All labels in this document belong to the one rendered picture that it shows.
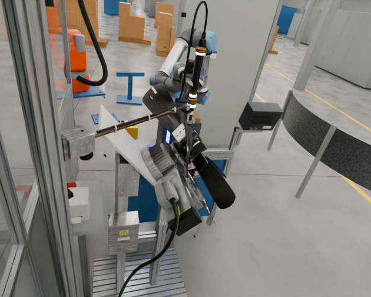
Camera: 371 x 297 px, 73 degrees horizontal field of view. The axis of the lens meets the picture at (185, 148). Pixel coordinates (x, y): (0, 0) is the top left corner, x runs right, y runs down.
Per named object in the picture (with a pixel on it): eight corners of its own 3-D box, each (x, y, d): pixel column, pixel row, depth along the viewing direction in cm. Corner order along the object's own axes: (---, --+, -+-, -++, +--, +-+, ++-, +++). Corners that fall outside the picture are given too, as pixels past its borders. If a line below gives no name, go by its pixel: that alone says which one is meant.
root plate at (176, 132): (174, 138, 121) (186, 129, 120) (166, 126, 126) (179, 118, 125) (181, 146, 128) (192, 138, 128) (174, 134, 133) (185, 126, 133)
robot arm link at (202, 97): (193, 95, 202) (198, 25, 163) (210, 101, 198) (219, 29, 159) (186, 104, 195) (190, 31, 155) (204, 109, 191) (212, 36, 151)
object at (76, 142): (67, 163, 80) (65, 140, 76) (56, 153, 83) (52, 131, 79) (95, 152, 87) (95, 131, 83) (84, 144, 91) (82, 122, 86)
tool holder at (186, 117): (186, 126, 127) (190, 108, 122) (176, 121, 130) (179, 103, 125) (197, 122, 133) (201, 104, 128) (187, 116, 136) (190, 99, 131)
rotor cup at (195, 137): (181, 157, 120) (204, 142, 119) (169, 137, 129) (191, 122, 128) (192, 168, 132) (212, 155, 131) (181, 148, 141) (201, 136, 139)
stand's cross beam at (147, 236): (125, 244, 149) (125, 240, 147) (124, 238, 152) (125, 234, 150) (156, 240, 155) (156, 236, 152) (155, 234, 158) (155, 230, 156)
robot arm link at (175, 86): (169, 91, 157) (171, 73, 152) (185, 96, 154) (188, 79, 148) (162, 94, 151) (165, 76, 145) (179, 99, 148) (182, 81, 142)
